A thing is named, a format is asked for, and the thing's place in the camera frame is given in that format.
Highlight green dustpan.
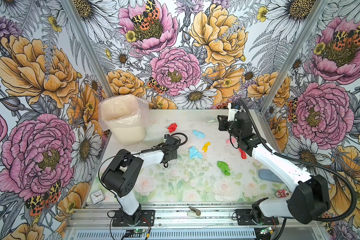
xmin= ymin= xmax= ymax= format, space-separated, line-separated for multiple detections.
xmin=143 ymin=132 xmax=165 ymax=146

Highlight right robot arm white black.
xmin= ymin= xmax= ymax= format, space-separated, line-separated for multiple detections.
xmin=217 ymin=111 xmax=331 ymax=224

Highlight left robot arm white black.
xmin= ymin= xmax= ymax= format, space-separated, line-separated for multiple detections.
xmin=98 ymin=133 xmax=188 ymax=217

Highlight pink paper scrap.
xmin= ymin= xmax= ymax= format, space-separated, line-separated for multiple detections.
xmin=226 ymin=138 xmax=237 ymax=145

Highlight red paper scrap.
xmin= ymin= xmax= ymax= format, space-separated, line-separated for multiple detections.
xmin=167 ymin=123 xmax=178 ymax=133

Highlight large light blue paper scrap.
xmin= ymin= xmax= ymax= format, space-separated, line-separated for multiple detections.
xmin=189 ymin=146 xmax=203 ymax=159

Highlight small light blue paper scrap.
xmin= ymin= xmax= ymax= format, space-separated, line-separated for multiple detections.
xmin=193 ymin=130 xmax=205 ymax=139

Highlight yellow paper scrap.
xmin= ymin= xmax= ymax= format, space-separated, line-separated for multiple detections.
xmin=202 ymin=142 xmax=211 ymax=153

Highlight green paper scrap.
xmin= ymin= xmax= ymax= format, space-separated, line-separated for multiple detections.
xmin=217 ymin=161 xmax=231 ymax=176

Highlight white trash bin plastic liner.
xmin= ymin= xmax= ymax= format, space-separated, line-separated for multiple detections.
xmin=99 ymin=95 xmax=149 ymax=146

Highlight small white clock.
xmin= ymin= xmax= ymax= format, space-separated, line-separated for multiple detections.
xmin=90 ymin=190 xmax=105 ymax=205

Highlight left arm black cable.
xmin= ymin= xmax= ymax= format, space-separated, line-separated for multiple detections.
xmin=97 ymin=132 xmax=189 ymax=211

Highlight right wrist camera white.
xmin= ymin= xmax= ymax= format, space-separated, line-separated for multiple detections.
xmin=228 ymin=102 xmax=241 ymax=122

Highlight small beige clip on rail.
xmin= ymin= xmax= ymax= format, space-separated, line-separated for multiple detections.
xmin=187 ymin=206 xmax=201 ymax=218

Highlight aluminium rail frame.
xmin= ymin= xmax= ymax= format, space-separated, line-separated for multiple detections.
xmin=64 ymin=203 xmax=330 ymax=240

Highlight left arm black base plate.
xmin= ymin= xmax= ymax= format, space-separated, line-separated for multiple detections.
xmin=111 ymin=210 xmax=156 ymax=227

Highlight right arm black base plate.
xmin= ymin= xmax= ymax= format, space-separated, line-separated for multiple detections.
xmin=232 ymin=209 xmax=279 ymax=226

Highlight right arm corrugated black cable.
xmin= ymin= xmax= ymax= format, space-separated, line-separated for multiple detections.
xmin=239 ymin=98 xmax=358 ymax=223

